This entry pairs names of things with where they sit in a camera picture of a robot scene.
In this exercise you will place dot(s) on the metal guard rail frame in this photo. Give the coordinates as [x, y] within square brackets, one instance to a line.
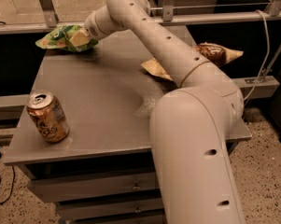
[37, 16]

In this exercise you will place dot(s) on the brown and cream chip bag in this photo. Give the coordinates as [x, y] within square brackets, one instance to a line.
[215, 53]

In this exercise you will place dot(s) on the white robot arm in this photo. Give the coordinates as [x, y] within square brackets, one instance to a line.
[188, 126]

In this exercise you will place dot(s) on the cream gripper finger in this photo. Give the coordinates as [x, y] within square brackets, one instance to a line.
[79, 38]

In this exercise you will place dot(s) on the grey drawer cabinet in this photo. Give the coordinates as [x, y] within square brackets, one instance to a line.
[103, 172]

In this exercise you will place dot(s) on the orange soda can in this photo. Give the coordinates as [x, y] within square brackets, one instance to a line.
[47, 114]

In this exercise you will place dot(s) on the green rice chip bag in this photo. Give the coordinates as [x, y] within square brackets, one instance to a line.
[59, 39]

